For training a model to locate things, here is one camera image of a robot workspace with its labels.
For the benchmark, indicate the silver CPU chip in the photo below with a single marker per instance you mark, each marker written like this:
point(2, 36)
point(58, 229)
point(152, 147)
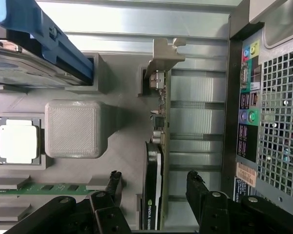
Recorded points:
point(18, 141)

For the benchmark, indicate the hard disk in blue caddy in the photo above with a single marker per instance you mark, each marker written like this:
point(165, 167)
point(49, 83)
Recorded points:
point(39, 68)

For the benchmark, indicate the open black PC case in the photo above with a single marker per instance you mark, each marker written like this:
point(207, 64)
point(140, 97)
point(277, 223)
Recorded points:
point(278, 36)

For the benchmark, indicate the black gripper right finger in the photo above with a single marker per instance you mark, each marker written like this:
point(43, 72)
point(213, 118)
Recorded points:
point(210, 214)

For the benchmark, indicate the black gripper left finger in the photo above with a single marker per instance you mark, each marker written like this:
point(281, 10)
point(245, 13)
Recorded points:
point(107, 214)

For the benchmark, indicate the green RAM stick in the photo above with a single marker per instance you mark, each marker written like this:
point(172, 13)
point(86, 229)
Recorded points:
point(39, 189)

